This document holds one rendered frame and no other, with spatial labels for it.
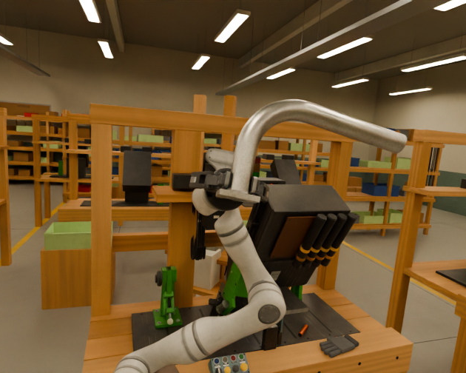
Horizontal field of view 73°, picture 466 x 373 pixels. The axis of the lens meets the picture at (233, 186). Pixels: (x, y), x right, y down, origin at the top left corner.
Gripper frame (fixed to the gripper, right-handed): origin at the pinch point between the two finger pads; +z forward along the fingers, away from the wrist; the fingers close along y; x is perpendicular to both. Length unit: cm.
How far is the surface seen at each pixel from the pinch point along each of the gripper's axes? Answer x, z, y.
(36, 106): 240, -993, 499
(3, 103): 225, -982, 585
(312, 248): -10, -84, -50
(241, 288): -34, -103, -27
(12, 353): -139, -246, 116
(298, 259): -16, -87, -46
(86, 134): 141, -743, 258
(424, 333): -81, -252, -259
